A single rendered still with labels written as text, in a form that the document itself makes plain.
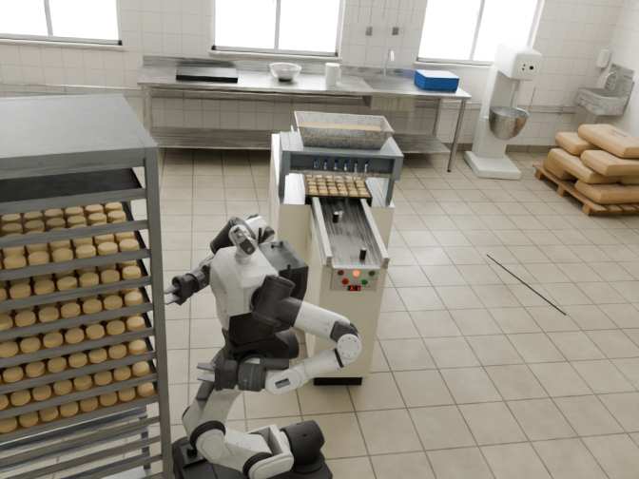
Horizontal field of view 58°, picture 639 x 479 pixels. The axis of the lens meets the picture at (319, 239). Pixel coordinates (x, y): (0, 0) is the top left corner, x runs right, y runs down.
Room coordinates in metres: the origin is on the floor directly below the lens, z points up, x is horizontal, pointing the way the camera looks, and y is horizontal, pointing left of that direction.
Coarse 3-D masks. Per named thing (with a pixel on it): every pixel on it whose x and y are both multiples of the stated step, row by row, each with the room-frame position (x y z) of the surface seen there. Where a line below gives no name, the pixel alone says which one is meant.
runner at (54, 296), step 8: (120, 280) 1.31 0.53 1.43; (128, 280) 1.32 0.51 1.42; (136, 280) 1.33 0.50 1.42; (144, 280) 1.34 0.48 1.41; (80, 288) 1.26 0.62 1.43; (88, 288) 1.27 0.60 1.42; (96, 288) 1.28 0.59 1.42; (104, 288) 1.28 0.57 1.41; (112, 288) 1.30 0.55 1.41; (120, 288) 1.31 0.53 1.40; (128, 288) 1.32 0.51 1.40; (32, 296) 1.20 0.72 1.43; (40, 296) 1.21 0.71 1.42; (48, 296) 1.22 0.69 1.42; (56, 296) 1.23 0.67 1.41; (64, 296) 1.24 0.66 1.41; (72, 296) 1.25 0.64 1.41; (80, 296) 1.25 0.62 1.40; (88, 296) 1.26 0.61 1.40; (0, 304) 1.16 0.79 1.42; (8, 304) 1.17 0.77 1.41; (16, 304) 1.18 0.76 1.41; (24, 304) 1.19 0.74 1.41; (32, 304) 1.20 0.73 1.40; (40, 304) 1.21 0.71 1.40
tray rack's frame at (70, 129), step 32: (64, 96) 1.66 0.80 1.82; (96, 96) 1.69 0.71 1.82; (0, 128) 1.35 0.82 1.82; (32, 128) 1.37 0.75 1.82; (64, 128) 1.39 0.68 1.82; (96, 128) 1.42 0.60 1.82; (128, 128) 1.44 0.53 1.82; (0, 160) 1.17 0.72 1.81; (32, 160) 1.20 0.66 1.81; (64, 160) 1.23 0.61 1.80; (96, 160) 1.26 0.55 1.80
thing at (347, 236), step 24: (312, 216) 3.04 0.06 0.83; (336, 216) 2.95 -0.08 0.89; (360, 216) 3.07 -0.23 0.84; (312, 240) 2.92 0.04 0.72; (336, 240) 2.74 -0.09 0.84; (360, 240) 2.77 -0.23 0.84; (312, 264) 2.83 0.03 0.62; (336, 264) 2.49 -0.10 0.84; (360, 264) 2.51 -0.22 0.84; (312, 288) 2.74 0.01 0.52; (336, 312) 2.49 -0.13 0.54; (360, 312) 2.51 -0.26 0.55; (312, 336) 2.56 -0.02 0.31; (360, 336) 2.52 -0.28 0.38; (360, 360) 2.52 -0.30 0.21; (336, 384) 2.53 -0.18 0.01; (360, 384) 2.56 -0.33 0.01
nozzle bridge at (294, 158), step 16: (288, 144) 3.23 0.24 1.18; (384, 144) 3.41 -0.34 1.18; (288, 160) 3.14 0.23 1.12; (304, 160) 3.24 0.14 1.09; (320, 160) 3.25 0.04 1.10; (352, 160) 3.28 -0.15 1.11; (368, 160) 3.30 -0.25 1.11; (384, 160) 3.31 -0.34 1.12; (400, 160) 3.24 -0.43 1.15; (352, 176) 3.23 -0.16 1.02; (368, 176) 3.25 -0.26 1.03; (384, 176) 3.26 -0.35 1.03; (384, 192) 3.39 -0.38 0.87
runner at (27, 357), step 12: (108, 336) 1.28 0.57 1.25; (120, 336) 1.30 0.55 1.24; (132, 336) 1.32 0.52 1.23; (144, 336) 1.33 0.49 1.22; (60, 348) 1.22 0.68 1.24; (72, 348) 1.24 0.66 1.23; (84, 348) 1.25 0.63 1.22; (0, 360) 1.15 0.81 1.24; (12, 360) 1.16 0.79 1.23; (24, 360) 1.18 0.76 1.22
